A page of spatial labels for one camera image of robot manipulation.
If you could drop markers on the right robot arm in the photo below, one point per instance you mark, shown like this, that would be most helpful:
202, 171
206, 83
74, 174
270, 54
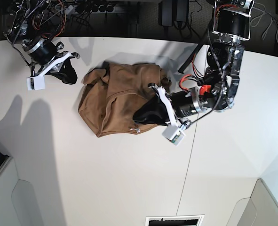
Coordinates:
30, 27

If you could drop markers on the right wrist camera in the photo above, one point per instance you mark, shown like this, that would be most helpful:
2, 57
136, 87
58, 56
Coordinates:
35, 83

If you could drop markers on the white power strip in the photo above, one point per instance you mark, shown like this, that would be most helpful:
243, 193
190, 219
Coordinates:
70, 10

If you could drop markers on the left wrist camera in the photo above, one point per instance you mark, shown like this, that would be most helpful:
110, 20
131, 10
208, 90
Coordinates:
174, 134

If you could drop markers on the brown t-shirt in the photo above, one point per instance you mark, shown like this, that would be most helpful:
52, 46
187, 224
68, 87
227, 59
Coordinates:
114, 93

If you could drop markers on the white framed floor vent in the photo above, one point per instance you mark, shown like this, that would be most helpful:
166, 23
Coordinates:
192, 220

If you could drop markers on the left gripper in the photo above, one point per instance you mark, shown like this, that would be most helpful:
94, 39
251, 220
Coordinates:
166, 109

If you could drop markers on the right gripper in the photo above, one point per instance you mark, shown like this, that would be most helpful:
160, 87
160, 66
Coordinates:
43, 52

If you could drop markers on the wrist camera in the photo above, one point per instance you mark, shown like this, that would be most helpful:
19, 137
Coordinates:
174, 134
35, 83

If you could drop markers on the black power adapter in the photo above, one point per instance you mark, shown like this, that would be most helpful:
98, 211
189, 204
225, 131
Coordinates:
171, 11

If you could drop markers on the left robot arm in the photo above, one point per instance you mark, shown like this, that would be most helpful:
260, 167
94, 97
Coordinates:
214, 90

